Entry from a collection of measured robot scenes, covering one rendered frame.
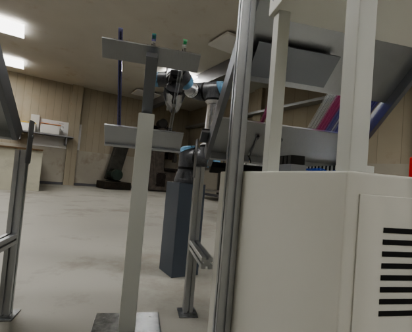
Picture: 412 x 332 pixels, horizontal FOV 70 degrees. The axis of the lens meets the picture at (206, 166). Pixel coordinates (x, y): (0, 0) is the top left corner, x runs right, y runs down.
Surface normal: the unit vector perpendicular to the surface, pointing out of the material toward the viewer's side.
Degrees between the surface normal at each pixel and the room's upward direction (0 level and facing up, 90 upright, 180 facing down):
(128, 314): 90
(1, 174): 90
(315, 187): 90
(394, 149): 90
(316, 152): 138
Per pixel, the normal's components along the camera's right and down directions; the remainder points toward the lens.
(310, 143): 0.08, 0.72
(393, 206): 0.22, -0.02
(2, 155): 0.53, 0.01
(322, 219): -0.97, -0.09
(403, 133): -0.84, -0.09
